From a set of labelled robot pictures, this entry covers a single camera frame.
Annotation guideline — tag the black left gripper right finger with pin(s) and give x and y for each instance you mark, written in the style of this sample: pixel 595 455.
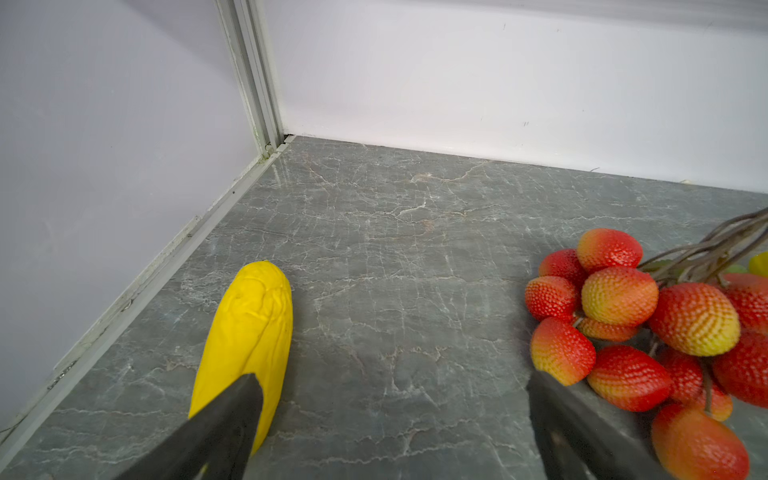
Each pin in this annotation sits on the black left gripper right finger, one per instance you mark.
pixel 574 442

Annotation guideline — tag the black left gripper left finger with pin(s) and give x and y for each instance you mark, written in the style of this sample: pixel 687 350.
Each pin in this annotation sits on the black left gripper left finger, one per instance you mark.
pixel 214 444

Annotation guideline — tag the yellow wrinkled fake fruit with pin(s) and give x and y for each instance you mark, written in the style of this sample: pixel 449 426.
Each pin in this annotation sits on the yellow wrinkled fake fruit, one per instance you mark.
pixel 251 334

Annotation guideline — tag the red fake lychee bunch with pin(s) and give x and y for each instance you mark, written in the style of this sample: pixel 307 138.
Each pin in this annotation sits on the red fake lychee bunch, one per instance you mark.
pixel 660 347

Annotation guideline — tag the aluminium frame corner post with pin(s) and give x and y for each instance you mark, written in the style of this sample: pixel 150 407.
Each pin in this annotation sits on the aluminium frame corner post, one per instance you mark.
pixel 247 42

